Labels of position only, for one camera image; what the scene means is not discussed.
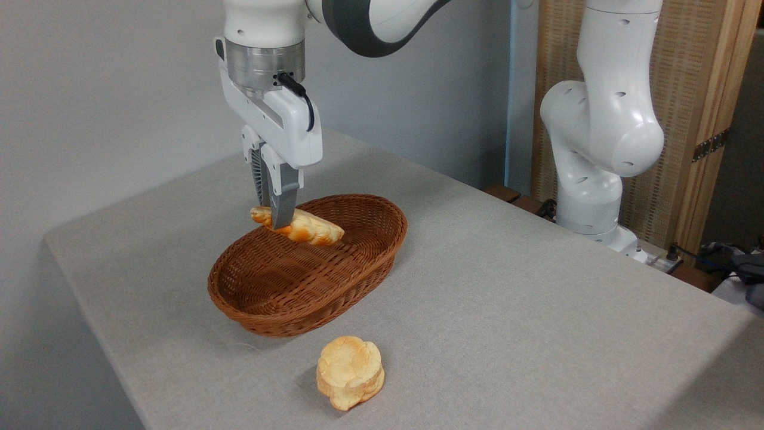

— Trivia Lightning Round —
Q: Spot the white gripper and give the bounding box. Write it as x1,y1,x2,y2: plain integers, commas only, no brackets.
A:
217,55,324,231

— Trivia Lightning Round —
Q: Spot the long braided bread loaf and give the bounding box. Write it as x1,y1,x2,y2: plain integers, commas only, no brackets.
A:
249,206,346,247

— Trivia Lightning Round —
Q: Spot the brown oval wicker basket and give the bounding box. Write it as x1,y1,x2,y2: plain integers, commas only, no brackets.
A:
207,193,408,338

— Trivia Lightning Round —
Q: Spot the round bread roll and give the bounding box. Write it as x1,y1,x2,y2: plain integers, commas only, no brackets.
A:
316,336,386,411

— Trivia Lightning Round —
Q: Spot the light blue vertical pipe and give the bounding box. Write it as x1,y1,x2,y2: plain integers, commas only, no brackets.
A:
504,0,520,188

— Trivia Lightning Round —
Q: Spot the grey tablecloth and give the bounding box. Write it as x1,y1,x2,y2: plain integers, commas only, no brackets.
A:
43,128,764,430

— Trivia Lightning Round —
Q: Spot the metal screen hinge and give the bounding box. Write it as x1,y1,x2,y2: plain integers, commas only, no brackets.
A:
692,128,730,163

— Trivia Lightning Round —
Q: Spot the dark grey device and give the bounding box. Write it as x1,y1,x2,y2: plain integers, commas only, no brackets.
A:
729,253,764,310

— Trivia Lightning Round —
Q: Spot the black gripper cable with plug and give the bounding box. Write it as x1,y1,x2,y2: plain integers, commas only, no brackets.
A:
275,72,316,133

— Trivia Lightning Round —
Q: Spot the black power plug with cable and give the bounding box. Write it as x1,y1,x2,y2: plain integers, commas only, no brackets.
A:
664,242,764,278

